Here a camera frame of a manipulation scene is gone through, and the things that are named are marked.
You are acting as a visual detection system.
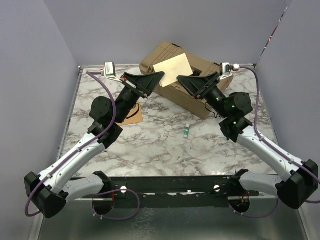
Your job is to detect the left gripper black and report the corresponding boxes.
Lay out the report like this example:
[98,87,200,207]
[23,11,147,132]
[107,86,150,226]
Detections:
[114,71,165,124]

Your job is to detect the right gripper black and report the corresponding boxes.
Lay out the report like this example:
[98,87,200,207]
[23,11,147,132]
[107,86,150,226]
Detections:
[176,71,230,119]

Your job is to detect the brown paper envelope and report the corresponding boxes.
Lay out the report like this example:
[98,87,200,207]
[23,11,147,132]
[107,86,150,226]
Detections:
[116,102,144,126]

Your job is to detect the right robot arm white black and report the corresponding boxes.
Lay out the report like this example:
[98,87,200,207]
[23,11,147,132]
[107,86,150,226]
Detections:
[177,72,319,210]

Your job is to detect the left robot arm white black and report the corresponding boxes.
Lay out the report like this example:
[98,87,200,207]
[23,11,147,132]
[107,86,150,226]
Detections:
[24,71,165,219]

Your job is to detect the tan plastic tool case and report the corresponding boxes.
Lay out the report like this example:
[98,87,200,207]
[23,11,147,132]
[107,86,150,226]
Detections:
[139,41,220,120]

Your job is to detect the green white glue stick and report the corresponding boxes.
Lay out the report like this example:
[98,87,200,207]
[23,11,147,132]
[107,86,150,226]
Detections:
[183,123,190,139]

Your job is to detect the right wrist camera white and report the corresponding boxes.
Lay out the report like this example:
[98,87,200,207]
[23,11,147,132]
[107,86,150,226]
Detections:
[219,62,240,81]

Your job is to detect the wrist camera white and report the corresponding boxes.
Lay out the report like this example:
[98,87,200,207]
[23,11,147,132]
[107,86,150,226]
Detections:
[100,61,119,81]
[219,62,240,81]

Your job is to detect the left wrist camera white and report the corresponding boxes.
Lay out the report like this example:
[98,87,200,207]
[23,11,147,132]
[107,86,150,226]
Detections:
[100,61,119,81]

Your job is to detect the black mounting base rail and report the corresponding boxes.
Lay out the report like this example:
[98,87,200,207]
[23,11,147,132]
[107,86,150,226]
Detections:
[87,175,259,209]

